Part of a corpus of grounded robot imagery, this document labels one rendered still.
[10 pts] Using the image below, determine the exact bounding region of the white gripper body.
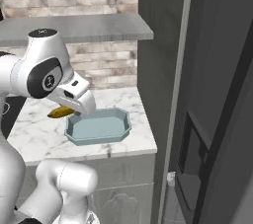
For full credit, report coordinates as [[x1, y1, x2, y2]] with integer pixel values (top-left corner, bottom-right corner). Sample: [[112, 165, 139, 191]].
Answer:
[[72, 88, 98, 119]]

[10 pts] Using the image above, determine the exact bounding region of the pale blue tupperware tray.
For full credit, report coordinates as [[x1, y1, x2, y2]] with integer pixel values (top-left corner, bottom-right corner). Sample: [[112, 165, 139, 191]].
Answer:
[[63, 107, 133, 147]]

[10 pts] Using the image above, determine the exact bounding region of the dark grey fridge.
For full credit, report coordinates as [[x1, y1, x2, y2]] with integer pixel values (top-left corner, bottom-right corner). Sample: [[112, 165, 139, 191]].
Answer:
[[136, 0, 253, 224]]

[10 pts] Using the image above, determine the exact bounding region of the dark grey fridge door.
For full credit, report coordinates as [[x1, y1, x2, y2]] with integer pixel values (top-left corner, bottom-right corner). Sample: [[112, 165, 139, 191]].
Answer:
[[173, 0, 253, 224]]

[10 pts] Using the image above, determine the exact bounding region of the yellow brown oblong food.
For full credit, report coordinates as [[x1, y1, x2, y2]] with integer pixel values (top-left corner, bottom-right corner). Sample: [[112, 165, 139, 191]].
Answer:
[[46, 105, 76, 120]]

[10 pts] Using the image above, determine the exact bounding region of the black hob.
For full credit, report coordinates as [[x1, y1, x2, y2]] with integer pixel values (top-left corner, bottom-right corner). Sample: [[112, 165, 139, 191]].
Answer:
[[0, 95, 28, 141]]

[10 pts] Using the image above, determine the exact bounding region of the pale grey drawer front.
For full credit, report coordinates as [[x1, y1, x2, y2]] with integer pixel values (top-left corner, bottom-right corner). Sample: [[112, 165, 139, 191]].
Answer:
[[24, 154, 156, 192]]

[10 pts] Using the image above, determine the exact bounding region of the pale grey cupboard door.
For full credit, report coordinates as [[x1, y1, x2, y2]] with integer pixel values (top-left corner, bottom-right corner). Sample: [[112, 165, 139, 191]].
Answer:
[[88, 183, 155, 224]]

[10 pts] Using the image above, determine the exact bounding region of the grey wall shelf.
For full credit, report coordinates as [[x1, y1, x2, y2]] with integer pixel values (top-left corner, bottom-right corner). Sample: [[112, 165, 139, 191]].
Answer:
[[0, 13, 155, 48]]

